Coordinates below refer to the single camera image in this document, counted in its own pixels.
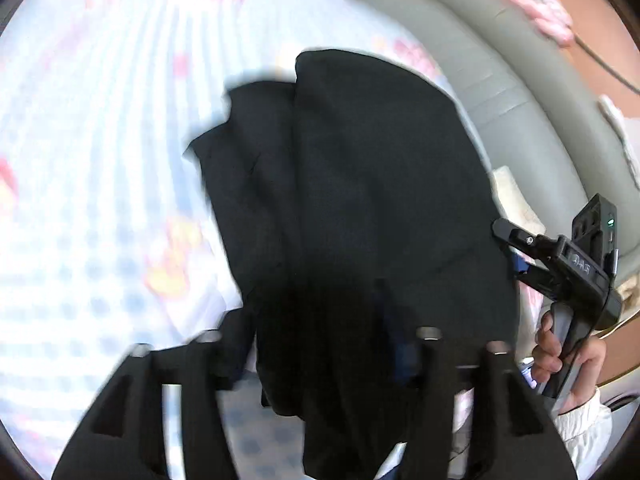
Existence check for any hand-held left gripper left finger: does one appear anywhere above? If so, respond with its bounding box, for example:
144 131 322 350
52 307 258 480

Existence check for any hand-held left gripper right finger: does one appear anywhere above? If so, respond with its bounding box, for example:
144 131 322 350
374 279 579 480

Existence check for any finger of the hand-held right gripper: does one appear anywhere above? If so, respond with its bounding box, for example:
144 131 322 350
507 252 552 292
491 217 557 257

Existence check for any black jacket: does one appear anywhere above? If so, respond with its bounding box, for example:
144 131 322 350
185 49 522 479

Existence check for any person's right forearm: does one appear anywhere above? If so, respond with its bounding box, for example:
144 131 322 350
556 386 614 475

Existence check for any person's right hand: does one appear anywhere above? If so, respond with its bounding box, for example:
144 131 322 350
531 307 609 409

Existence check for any cream folded garment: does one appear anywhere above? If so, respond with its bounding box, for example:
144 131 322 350
492 165 547 237

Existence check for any white plush toy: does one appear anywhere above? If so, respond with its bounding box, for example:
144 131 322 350
597 92 640 187

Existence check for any grey padded bed headboard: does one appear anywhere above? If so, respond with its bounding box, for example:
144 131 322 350
340 0 640 282

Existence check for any pink and white cat plush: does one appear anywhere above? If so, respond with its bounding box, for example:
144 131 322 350
497 0 577 49

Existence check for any checkered cartoon printed blanket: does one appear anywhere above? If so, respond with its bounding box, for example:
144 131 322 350
0 0 502 480

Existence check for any thin wall hoop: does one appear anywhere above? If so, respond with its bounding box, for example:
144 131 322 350
570 30 640 97

